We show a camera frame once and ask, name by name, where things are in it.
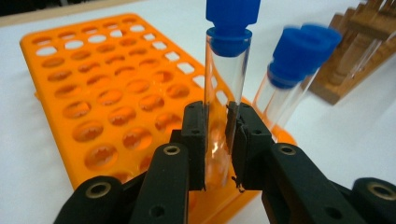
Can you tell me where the white paper sheet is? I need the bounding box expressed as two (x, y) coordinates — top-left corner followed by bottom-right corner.
(0, 0), (396, 224)

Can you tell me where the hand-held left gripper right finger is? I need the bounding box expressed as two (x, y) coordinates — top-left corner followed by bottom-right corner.
(224, 102), (275, 192)

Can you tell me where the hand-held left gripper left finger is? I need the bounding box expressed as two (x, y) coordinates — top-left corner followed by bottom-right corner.
(170, 101), (207, 190)

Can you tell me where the orange plastic test tube rack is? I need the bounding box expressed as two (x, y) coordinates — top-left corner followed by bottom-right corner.
(19, 12), (297, 224)

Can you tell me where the wooden test tube rack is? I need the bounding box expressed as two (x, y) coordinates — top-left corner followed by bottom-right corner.
(306, 0), (396, 105)

